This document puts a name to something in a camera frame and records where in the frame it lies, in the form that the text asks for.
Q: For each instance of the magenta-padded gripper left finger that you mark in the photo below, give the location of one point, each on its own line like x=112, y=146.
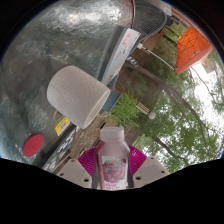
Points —
x=75, y=171

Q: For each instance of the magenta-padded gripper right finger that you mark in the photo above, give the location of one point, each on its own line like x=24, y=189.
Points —
x=146, y=170

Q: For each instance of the pink juice bottle white cap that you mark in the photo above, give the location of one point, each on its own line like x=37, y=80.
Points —
x=112, y=160

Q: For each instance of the black laptop with stickers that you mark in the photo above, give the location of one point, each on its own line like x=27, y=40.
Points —
x=61, y=146

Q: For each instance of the flat round red coaster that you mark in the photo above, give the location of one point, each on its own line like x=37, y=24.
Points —
x=33, y=145

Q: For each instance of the potted green plant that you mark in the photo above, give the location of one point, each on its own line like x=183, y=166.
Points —
x=128, y=110

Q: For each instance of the white ceramic cup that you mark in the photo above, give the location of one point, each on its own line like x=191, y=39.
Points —
x=75, y=95

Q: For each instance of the slender leaning tree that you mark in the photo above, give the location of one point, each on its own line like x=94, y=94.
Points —
x=166, y=88

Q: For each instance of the blue yellow striped cone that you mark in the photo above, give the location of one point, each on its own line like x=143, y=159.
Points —
x=132, y=61

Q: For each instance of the silver laptop with stickers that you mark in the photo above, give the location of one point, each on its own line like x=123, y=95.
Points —
x=121, y=53

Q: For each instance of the orange canopy tent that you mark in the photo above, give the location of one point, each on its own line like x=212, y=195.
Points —
x=191, y=50

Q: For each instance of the grey wicker chair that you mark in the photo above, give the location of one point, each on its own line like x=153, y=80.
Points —
x=148, y=16

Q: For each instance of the globe-topped lamp post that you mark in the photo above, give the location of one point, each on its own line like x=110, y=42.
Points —
x=146, y=110

